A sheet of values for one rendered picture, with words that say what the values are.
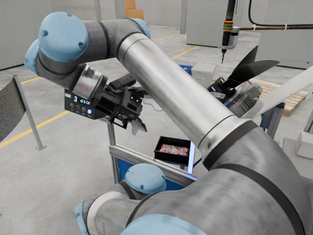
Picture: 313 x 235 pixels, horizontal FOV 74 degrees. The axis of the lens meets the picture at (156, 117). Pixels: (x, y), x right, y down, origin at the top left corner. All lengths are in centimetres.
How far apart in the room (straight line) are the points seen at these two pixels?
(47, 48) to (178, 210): 32
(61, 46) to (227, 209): 33
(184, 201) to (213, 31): 839
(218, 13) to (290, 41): 288
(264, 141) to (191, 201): 13
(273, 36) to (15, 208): 641
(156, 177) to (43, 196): 191
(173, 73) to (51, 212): 205
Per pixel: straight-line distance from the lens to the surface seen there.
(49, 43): 39
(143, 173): 62
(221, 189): 22
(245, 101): 129
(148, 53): 38
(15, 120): 254
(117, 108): 50
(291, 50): 670
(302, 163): 148
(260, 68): 121
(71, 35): 39
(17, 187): 266
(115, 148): 135
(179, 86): 33
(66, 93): 139
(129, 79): 58
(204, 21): 860
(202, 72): 412
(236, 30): 119
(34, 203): 241
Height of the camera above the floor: 169
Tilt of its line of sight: 30 degrees down
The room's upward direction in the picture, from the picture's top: straight up
